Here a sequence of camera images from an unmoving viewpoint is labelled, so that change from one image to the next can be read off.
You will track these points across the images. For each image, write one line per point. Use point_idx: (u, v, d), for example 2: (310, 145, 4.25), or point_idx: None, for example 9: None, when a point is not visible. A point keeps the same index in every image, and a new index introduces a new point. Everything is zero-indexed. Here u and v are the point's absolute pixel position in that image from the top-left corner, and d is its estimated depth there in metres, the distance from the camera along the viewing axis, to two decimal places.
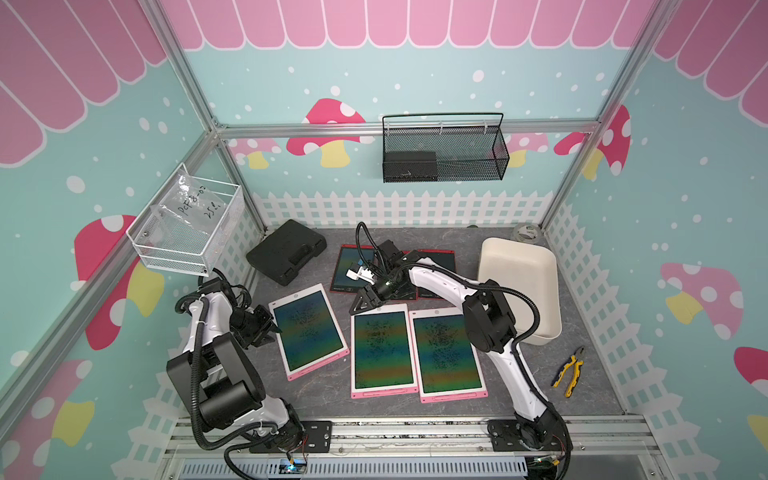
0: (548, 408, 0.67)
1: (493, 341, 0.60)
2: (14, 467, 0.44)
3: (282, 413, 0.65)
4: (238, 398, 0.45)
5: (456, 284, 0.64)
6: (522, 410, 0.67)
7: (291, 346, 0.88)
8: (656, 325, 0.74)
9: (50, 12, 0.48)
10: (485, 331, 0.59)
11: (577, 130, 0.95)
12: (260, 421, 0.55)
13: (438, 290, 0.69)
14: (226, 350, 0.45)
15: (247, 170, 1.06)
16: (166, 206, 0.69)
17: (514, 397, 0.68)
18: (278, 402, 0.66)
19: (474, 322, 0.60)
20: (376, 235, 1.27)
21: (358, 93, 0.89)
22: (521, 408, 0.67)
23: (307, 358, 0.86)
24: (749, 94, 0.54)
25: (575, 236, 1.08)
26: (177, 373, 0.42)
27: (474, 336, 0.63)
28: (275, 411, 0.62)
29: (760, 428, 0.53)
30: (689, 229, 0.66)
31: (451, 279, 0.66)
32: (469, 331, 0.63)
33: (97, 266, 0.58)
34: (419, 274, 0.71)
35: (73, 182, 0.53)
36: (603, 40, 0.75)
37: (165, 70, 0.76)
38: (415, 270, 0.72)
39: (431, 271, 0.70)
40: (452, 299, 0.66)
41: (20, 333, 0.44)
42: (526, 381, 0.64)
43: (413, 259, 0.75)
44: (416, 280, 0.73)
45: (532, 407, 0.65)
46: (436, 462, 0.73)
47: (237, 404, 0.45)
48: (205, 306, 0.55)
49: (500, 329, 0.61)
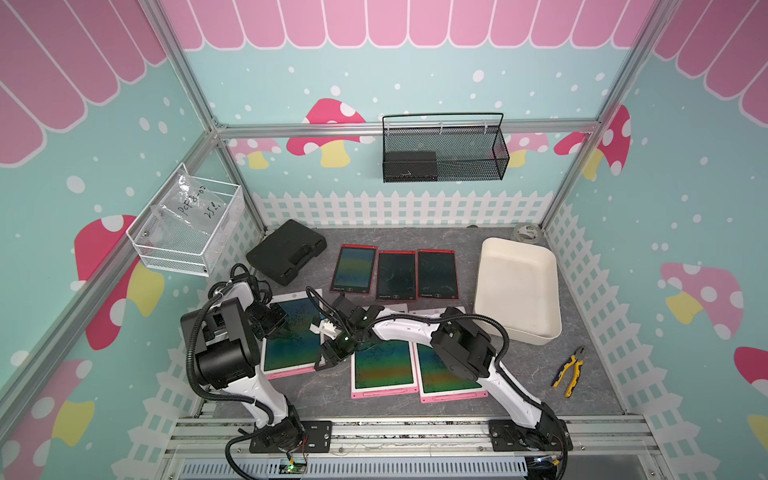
0: (544, 411, 0.67)
1: (478, 367, 0.57)
2: (14, 467, 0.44)
3: (281, 402, 0.66)
4: (235, 358, 0.49)
5: (418, 325, 0.63)
6: (521, 419, 0.66)
7: (275, 346, 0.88)
8: (656, 325, 0.74)
9: (49, 12, 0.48)
10: (465, 360, 0.57)
11: (577, 130, 0.95)
12: (255, 399, 0.57)
13: (405, 336, 0.66)
14: (232, 311, 0.51)
15: (247, 170, 1.06)
16: (166, 206, 0.69)
17: (510, 409, 0.66)
18: (278, 392, 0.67)
19: (451, 356, 0.57)
20: (376, 235, 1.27)
21: (358, 93, 0.89)
22: (519, 419, 0.66)
23: (278, 363, 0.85)
24: (749, 94, 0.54)
25: (575, 236, 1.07)
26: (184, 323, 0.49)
27: (459, 370, 0.59)
28: (275, 400, 0.64)
29: (760, 428, 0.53)
30: (689, 228, 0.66)
31: (414, 322, 0.64)
32: (453, 367, 0.60)
33: (96, 266, 0.58)
34: (383, 327, 0.68)
35: (73, 182, 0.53)
36: (604, 40, 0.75)
37: (166, 70, 0.77)
38: (378, 326, 0.69)
39: (393, 321, 0.67)
40: (420, 338, 0.63)
41: (20, 333, 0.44)
42: (518, 394, 0.63)
43: (372, 315, 0.73)
44: (383, 334, 0.70)
45: (529, 415, 0.64)
46: (436, 462, 0.73)
47: (233, 363, 0.49)
48: (227, 286, 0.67)
49: (479, 354, 0.59)
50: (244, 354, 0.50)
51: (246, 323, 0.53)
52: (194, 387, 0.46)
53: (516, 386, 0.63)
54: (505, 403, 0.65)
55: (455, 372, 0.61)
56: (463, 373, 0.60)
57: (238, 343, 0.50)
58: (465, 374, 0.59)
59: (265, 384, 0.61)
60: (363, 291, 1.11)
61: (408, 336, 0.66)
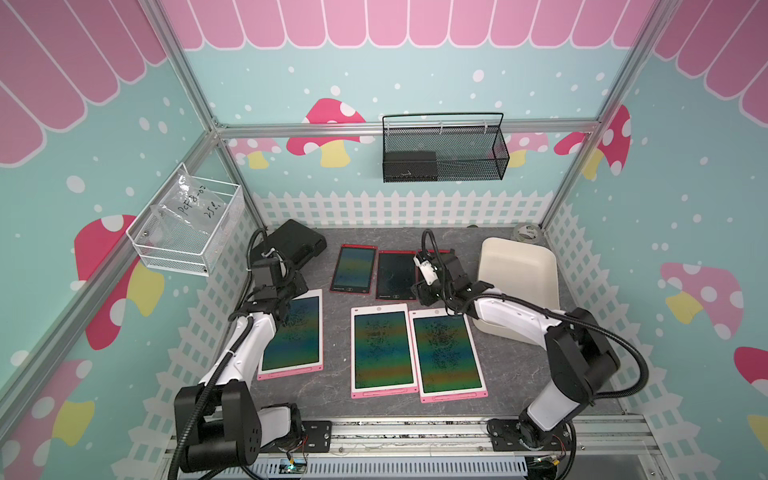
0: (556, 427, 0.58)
1: (590, 389, 0.46)
2: (13, 468, 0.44)
3: (282, 424, 0.63)
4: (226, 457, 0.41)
5: (532, 314, 0.54)
6: (535, 415, 0.65)
7: (273, 345, 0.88)
8: (656, 325, 0.74)
9: (49, 10, 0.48)
10: (578, 374, 0.46)
11: (578, 130, 0.95)
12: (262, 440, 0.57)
13: (514, 324, 0.58)
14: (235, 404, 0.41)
15: (247, 170, 1.06)
16: (166, 206, 0.69)
17: (539, 405, 0.63)
18: (281, 413, 0.63)
19: (560, 360, 0.48)
20: (377, 235, 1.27)
21: (358, 93, 0.89)
22: (534, 414, 0.65)
23: (277, 362, 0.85)
24: (750, 94, 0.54)
25: (575, 236, 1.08)
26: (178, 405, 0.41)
27: (564, 380, 0.49)
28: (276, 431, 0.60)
29: (760, 428, 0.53)
30: (690, 228, 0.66)
31: (527, 309, 0.56)
32: (558, 373, 0.50)
33: (96, 266, 0.58)
34: (486, 306, 0.63)
35: (73, 182, 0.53)
36: (604, 40, 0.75)
37: (166, 69, 0.76)
38: (480, 300, 0.63)
39: (502, 303, 0.60)
40: (530, 332, 0.55)
41: (20, 333, 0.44)
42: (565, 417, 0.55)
43: (478, 290, 0.67)
44: (484, 314, 0.64)
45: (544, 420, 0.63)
46: (436, 462, 0.73)
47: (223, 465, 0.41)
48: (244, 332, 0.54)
49: (600, 374, 0.47)
50: (237, 455, 0.42)
51: (249, 411, 0.44)
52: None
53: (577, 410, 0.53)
54: (540, 402, 0.62)
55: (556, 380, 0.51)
56: (567, 386, 0.49)
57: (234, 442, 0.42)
58: (568, 390, 0.50)
59: (268, 429, 0.56)
60: (363, 291, 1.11)
61: (521, 323, 0.56)
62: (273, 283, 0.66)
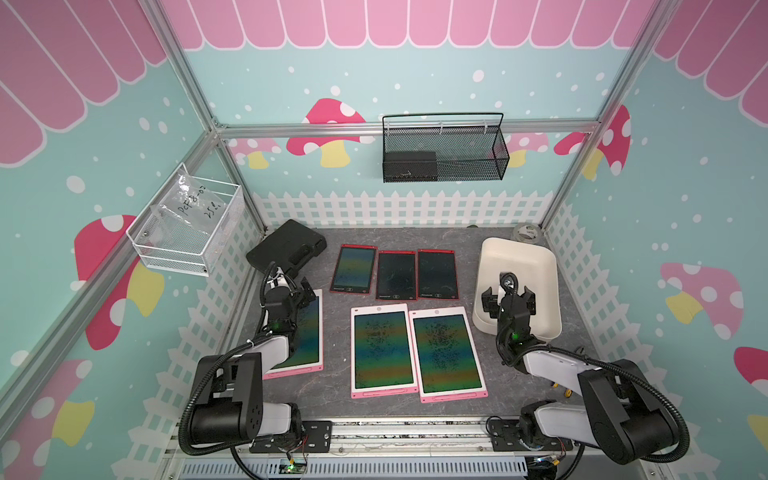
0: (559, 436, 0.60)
1: (635, 450, 0.42)
2: (14, 468, 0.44)
3: (282, 421, 0.63)
4: (229, 425, 0.43)
5: (574, 363, 0.53)
6: (541, 416, 0.65)
7: None
8: (656, 325, 0.74)
9: (48, 10, 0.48)
10: (619, 424, 0.43)
11: (577, 130, 0.95)
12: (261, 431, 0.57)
13: (557, 375, 0.57)
14: (246, 370, 0.46)
15: (247, 170, 1.06)
16: (166, 206, 0.69)
17: (550, 413, 0.62)
18: (281, 410, 0.63)
19: (601, 409, 0.45)
20: (376, 235, 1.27)
21: (358, 93, 0.89)
22: (541, 416, 0.65)
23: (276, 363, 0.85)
24: (749, 94, 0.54)
25: (575, 236, 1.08)
26: (200, 367, 0.46)
27: (602, 432, 0.46)
28: (275, 425, 0.60)
29: (760, 428, 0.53)
30: (689, 228, 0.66)
31: (568, 357, 0.56)
32: (595, 424, 0.47)
33: (96, 266, 0.58)
34: (535, 358, 0.63)
35: (73, 182, 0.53)
36: (603, 40, 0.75)
37: (166, 70, 0.77)
38: (530, 354, 0.64)
39: (548, 353, 0.60)
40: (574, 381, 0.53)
41: (20, 333, 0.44)
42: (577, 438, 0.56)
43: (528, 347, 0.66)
44: (531, 369, 0.65)
45: (549, 426, 0.63)
46: (435, 462, 0.73)
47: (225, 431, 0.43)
48: (265, 336, 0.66)
49: (647, 437, 0.42)
50: (237, 423, 0.43)
51: (256, 385, 0.47)
52: (182, 443, 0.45)
53: (591, 442, 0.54)
54: (554, 410, 0.61)
55: (598, 432, 0.47)
56: (606, 440, 0.45)
57: (238, 406, 0.44)
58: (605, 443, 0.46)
59: (264, 424, 0.55)
60: (363, 291, 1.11)
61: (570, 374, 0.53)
62: (286, 315, 0.72)
